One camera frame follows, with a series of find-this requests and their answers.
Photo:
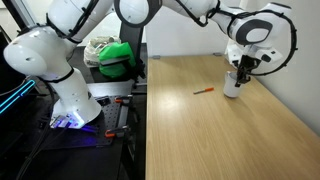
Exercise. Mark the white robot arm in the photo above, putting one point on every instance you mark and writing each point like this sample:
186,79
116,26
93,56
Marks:
42,51

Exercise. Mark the orange handled clamp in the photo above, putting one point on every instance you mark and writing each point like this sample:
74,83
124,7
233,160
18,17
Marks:
115,131
122,99

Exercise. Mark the orange marker pen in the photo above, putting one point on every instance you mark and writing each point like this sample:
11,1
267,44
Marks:
204,90

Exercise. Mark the orange handled clamp front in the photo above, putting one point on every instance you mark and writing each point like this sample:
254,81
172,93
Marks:
115,131

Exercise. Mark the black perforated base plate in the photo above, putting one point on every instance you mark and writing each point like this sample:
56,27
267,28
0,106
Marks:
70,133

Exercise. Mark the orange handled clamp rear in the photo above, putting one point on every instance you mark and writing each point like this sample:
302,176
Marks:
122,99

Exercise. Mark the white ceramic mug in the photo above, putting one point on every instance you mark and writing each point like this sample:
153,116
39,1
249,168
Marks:
230,89

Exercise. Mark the green bag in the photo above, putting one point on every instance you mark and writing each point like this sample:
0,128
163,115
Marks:
112,57

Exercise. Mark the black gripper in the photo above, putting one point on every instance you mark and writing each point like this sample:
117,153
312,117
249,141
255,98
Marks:
247,64

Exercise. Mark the white plastic bag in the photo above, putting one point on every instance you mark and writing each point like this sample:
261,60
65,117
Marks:
95,46

